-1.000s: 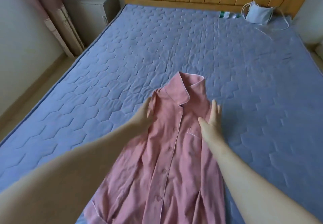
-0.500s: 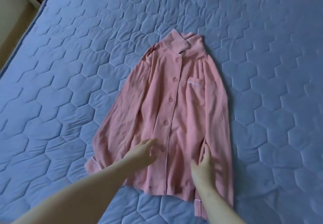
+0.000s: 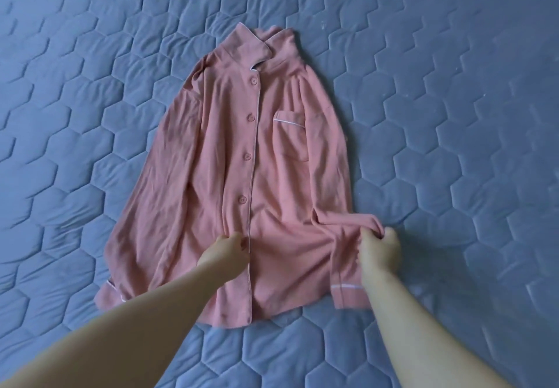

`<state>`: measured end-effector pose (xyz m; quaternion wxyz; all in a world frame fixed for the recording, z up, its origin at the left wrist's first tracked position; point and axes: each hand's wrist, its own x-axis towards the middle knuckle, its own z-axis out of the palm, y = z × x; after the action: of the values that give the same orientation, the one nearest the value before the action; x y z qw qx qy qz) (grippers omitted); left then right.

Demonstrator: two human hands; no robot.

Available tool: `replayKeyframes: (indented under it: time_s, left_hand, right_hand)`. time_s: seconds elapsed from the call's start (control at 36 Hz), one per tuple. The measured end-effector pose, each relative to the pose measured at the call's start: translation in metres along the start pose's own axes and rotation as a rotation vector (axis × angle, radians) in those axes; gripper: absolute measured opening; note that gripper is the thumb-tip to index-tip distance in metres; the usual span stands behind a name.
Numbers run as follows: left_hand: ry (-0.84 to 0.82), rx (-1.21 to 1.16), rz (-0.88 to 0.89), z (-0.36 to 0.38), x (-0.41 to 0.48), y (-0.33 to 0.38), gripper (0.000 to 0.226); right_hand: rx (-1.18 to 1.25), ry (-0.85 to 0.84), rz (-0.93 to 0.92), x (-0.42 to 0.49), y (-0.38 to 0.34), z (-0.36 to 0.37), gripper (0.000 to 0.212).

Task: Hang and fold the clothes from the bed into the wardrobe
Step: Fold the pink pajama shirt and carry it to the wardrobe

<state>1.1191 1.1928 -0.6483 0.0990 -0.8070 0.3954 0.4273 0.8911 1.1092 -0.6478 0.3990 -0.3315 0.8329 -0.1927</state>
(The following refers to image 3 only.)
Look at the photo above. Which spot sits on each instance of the person's right hand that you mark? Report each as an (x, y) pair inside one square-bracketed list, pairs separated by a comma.
[(380, 252)]

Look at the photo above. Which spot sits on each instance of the person's left hand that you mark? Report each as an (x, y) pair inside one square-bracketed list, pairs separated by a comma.
[(225, 257)]

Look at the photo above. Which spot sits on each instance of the pink pajama shirt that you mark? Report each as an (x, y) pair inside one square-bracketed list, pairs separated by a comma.
[(253, 165)]

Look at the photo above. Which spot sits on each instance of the blue quilted mattress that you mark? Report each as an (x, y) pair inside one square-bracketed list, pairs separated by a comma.
[(437, 69)]

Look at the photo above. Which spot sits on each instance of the person's right forearm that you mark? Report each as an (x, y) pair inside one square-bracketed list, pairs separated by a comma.
[(428, 340)]

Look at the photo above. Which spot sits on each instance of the person's left forearm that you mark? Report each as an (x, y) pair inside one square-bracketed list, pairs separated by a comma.
[(113, 340)]

